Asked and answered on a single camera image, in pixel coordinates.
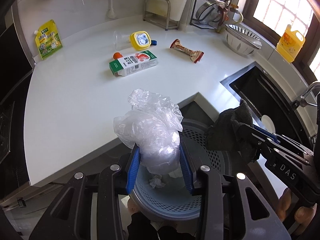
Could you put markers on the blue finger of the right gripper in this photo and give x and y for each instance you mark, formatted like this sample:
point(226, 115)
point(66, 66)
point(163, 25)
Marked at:
point(272, 136)

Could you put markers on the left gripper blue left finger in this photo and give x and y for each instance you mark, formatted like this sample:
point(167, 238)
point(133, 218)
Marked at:
point(132, 169)

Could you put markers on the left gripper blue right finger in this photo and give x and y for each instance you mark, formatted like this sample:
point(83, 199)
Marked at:
point(186, 171)

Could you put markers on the black cloth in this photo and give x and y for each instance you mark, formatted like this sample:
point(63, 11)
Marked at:
point(222, 135)

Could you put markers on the clear plastic bag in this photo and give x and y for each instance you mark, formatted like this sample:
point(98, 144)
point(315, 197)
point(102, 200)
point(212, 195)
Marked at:
point(153, 124)

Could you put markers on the blue perforated trash bin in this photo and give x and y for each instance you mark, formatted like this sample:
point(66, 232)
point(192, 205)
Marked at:
point(173, 201)

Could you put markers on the black kitchen sink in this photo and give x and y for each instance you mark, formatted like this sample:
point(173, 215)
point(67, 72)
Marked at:
point(264, 97)

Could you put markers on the white bowl in sink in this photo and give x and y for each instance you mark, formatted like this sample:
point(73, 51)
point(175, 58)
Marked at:
point(268, 124)

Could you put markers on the crumpled white paper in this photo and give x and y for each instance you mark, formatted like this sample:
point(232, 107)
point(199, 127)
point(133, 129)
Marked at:
point(156, 182)

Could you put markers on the chrome faucet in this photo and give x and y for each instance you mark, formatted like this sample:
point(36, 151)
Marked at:
point(301, 101)

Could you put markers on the yellow detergent jug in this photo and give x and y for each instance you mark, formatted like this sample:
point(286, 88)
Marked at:
point(290, 44)

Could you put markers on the white patterned bowl stack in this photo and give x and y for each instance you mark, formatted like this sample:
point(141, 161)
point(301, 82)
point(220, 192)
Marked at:
point(241, 40)

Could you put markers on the red white snack wrapper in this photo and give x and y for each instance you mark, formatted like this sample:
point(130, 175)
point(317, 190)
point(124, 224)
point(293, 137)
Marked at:
point(195, 55)

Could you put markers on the white green milk carton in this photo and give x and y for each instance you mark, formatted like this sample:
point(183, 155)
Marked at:
point(130, 64)

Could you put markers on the orange bottle cap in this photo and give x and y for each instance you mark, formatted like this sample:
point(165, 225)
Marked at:
point(117, 55)

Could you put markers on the clear plastic cup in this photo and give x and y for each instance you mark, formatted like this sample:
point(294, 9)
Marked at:
point(121, 40)

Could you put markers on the yellow framed lid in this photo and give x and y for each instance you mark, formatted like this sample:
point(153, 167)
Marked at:
point(140, 40)

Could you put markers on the black dish rack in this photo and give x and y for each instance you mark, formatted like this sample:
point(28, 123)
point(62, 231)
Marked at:
point(234, 16)

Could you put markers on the yellow green spout pouch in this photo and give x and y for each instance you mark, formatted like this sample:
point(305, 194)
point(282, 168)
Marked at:
point(47, 39)

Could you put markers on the white bottle brush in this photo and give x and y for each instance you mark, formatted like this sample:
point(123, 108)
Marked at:
point(110, 12)

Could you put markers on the metal cutting board rack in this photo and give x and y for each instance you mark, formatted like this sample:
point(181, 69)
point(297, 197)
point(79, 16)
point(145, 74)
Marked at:
point(161, 21)

